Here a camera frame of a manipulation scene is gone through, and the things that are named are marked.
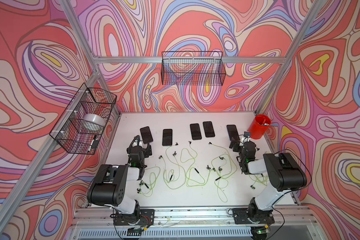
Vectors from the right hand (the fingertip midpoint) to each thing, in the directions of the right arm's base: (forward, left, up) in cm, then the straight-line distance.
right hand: (240, 141), depth 96 cm
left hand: (-1, +64, +2) cm, 64 cm away
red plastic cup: (+8, -14, +4) cm, 17 cm away
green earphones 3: (-6, +36, -5) cm, 36 cm away
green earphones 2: (-5, +43, -4) cm, 43 cm away
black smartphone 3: (+14, +28, -5) cm, 31 cm away
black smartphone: (+13, +64, -6) cm, 66 cm away
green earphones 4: (-32, +15, -6) cm, 36 cm away
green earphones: (-26, +61, -5) cm, 66 cm away
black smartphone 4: (+15, +18, -4) cm, 24 cm away
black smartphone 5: (+9, +2, -4) cm, 10 cm away
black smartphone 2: (+9, +48, -4) cm, 49 cm away
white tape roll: (-4, +81, +28) cm, 86 cm away
